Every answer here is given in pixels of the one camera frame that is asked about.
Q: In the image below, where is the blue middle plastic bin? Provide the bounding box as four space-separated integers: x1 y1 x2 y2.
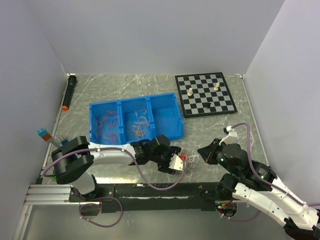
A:
119 96 155 144

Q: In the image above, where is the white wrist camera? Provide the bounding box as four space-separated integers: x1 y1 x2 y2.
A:
219 125 238 146
169 154 185 171

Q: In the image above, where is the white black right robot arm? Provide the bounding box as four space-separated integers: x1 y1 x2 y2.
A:
197 138 320 240

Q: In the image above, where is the black grey chessboard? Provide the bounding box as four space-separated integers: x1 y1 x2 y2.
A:
175 72 238 118

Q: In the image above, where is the white wire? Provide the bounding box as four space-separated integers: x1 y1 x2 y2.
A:
179 144 201 178

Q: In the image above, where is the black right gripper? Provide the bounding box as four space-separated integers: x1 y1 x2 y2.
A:
197 137 239 176

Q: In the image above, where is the cream chess piece left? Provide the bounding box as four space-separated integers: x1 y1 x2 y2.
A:
187 88 193 97

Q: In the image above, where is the cream chess piece right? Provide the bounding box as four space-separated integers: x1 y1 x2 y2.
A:
213 82 220 92

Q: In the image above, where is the toy brick tower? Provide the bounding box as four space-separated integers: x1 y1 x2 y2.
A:
37 127 69 148

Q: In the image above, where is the cream chess piece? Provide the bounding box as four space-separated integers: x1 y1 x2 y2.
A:
213 82 220 92
187 88 193 97

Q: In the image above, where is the black marker orange cap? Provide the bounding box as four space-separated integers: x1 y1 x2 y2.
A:
61 75 78 111

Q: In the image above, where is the blue right plastic bin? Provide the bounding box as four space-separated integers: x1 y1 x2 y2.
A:
146 92 184 141

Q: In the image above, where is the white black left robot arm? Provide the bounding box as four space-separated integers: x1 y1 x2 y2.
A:
50 134 185 201

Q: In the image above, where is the aluminium frame rail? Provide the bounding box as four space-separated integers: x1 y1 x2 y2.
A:
24 184 71 205

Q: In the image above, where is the blue left plastic bin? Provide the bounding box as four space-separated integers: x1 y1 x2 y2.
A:
89 100 125 145

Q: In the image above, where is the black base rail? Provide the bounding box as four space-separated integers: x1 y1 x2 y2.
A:
68 182 232 213

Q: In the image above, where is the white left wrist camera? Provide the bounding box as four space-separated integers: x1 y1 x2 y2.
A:
169 154 185 171

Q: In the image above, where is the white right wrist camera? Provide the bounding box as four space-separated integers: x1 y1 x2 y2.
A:
219 125 238 146

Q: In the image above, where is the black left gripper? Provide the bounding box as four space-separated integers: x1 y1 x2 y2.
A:
150 146 181 175

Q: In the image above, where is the yellow wire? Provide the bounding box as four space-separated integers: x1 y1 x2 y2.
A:
131 107 151 140

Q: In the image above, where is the blue plastic bin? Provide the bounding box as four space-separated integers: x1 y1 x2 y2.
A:
119 96 155 144
146 92 184 141
89 100 125 145

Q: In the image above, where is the green plastic block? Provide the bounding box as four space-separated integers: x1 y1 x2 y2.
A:
49 169 56 180

